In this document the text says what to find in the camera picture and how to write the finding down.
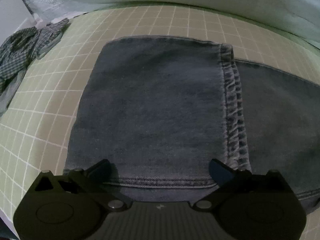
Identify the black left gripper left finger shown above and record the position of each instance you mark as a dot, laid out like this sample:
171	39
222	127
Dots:
93	182

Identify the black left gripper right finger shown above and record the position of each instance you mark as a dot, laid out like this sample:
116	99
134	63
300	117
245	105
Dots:
222	175

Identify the blue denim jeans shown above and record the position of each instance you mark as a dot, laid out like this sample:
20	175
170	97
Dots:
160	108

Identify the light blue grey garment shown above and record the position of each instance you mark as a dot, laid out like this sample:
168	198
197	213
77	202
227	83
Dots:
10	90

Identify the blue plaid shirt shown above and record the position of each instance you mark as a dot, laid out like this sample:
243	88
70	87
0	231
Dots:
24	46

